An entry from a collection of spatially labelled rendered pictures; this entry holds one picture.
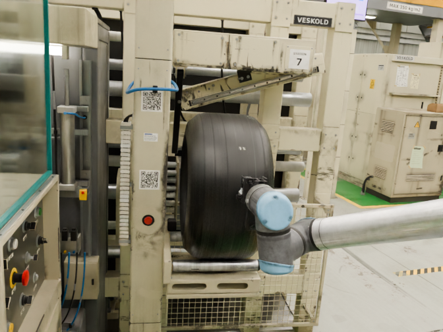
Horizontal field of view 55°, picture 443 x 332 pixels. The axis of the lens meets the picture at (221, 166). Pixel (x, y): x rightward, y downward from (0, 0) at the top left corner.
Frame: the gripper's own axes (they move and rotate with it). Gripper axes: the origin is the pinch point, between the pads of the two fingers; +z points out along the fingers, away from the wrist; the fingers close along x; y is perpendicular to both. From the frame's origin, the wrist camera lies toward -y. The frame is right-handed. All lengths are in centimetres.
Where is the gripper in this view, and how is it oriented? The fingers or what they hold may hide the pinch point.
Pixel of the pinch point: (244, 193)
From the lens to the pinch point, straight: 141.7
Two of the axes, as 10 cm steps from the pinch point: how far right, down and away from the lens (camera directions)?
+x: -9.9, -0.4, -1.7
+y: 0.6, -9.9, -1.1
